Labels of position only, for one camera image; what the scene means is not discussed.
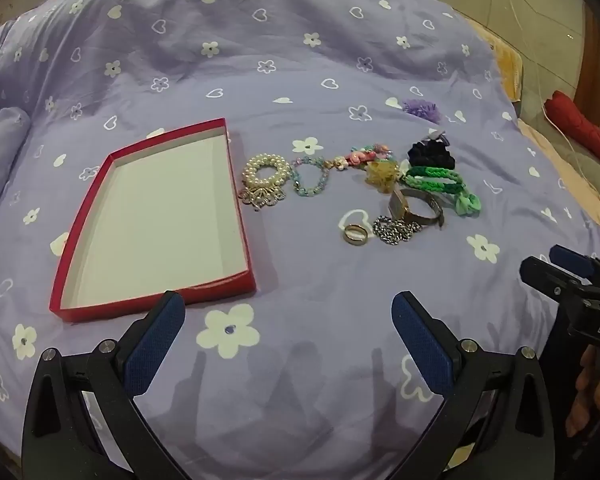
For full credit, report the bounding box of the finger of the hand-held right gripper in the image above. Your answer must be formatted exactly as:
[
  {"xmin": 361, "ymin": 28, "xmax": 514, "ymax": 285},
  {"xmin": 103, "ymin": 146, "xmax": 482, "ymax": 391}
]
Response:
[
  {"xmin": 550, "ymin": 245, "xmax": 598, "ymax": 281},
  {"xmin": 519, "ymin": 256, "xmax": 576, "ymax": 301}
]

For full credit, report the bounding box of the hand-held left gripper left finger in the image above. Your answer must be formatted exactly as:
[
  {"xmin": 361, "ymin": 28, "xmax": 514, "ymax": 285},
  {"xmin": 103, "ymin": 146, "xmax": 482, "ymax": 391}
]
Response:
[{"xmin": 22, "ymin": 290, "xmax": 187, "ymax": 480}]

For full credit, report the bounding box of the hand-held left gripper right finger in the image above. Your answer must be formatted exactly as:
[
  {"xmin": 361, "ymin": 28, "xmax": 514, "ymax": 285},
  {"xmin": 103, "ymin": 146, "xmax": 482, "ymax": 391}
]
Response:
[{"xmin": 391, "ymin": 290, "xmax": 556, "ymax": 480}]

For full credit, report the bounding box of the green bow hair tie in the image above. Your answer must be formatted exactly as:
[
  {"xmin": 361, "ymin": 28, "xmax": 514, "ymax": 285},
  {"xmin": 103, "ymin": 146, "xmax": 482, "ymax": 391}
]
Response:
[{"xmin": 451, "ymin": 191, "xmax": 482, "ymax": 219}]

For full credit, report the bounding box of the red cardboard box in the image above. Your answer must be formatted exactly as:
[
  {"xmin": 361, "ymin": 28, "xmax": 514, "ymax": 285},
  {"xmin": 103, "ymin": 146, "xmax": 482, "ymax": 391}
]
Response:
[{"xmin": 50, "ymin": 118, "xmax": 257, "ymax": 323}]

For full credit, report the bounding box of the gold ring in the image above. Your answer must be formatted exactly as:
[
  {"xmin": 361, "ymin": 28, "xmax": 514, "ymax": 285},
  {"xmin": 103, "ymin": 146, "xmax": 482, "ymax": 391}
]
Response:
[{"xmin": 342, "ymin": 223, "xmax": 370, "ymax": 247}]

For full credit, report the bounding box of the gold wristwatch with mesh band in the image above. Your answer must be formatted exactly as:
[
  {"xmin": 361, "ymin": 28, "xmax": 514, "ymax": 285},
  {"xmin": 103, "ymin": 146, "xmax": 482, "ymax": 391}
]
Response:
[{"xmin": 388, "ymin": 187, "xmax": 447, "ymax": 229}]

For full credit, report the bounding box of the green braided hair tie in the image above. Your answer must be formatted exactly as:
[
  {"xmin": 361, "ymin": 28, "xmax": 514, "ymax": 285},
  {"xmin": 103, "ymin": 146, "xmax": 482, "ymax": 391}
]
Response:
[{"xmin": 399, "ymin": 160, "xmax": 468, "ymax": 200}]

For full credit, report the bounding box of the black scrunchie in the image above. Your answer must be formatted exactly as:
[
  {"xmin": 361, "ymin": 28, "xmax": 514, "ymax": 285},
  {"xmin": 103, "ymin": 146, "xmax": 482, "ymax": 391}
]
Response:
[{"xmin": 408, "ymin": 140, "xmax": 456, "ymax": 171}]

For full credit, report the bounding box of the yellow scrunchie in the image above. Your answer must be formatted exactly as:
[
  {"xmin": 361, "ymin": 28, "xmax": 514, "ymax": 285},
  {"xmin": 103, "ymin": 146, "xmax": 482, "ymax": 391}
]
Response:
[{"xmin": 364, "ymin": 160, "xmax": 401, "ymax": 194}]

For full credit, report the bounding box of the blue bead bracelet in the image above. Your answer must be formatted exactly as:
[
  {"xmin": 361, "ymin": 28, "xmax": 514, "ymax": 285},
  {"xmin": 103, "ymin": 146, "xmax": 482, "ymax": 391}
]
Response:
[{"xmin": 291, "ymin": 156, "xmax": 332, "ymax": 197}]

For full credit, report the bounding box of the person's right hand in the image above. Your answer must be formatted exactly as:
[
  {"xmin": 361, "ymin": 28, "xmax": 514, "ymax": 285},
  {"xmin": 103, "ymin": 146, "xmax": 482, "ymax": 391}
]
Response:
[{"xmin": 565, "ymin": 344, "xmax": 600, "ymax": 438}]

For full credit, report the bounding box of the peach bed sheet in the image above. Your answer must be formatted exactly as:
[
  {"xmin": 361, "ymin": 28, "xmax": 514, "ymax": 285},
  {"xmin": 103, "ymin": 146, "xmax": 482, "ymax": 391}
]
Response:
[{"xmin": 461, "ymin": 14, "xmax": 600, "ymax": 266}]

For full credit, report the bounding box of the red cushion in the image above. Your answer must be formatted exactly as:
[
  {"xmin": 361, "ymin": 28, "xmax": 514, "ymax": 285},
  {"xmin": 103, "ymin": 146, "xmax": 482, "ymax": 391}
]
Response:
[{"xmin": 543, "ymin": 90, "xmax": 600, "ymax": 167}]

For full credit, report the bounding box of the purple fluffy scrunchie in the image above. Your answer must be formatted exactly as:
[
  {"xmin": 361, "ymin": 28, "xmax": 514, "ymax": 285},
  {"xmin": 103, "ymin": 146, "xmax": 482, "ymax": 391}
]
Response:
[{"xmin": 402, "ymin": 98, "xmax": 444, "ymax": 124}]

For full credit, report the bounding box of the purple flower print bedspread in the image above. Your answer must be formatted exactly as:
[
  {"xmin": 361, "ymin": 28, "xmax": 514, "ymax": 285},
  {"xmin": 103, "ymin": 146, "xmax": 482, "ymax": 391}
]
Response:
[{"xmin": 0, "ymin": 0, "xmax": 600, "ymax": 480}]

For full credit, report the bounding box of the silver chain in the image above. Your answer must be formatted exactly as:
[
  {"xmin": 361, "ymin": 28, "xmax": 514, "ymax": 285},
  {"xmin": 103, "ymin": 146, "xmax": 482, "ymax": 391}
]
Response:
[{"xmin": 372, "ymin": 215, "xmax": 424, "ymax": 247}]

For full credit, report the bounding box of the white cable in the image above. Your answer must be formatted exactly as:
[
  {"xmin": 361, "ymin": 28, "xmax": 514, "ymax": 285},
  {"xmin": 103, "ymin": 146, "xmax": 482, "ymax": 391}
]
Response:
[{"xmin": 482, "ymin": 0, "xmax": 596, "ymax": 191}]

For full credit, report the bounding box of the thin white hair tie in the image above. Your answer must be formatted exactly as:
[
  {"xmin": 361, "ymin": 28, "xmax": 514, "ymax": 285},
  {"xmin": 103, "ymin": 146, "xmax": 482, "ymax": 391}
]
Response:
[{"xmin": 338, "ymin": 208, "xmax": 377, "ymax": 234}]

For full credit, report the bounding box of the wooden door frame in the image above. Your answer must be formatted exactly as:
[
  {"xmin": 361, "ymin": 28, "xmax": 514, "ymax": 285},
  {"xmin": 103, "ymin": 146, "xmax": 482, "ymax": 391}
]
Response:
[{"xmin": 574, "ymin": 2, "xmax": 600, "ymax": 143}]

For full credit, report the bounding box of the pearl bracelet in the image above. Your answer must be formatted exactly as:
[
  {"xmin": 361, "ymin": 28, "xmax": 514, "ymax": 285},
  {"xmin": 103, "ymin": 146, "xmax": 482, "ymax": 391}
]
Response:
[{"xmin": 238, "ymin": 154, "xmax": 288, "ymax": 212}]

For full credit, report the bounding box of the colourful bead bracelet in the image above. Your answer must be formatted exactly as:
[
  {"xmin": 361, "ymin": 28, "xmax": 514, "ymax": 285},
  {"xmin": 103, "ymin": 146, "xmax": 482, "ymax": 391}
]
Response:
[{"xmin": 331, "ymin": 142, "xmax": 398, "ymax": 172}]

